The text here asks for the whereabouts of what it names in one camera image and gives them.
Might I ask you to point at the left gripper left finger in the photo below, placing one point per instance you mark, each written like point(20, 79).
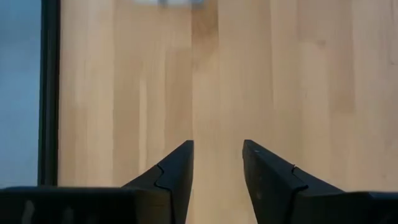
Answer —
point(178, 174)

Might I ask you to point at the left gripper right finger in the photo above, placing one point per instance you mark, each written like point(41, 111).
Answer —
point(267, 180)

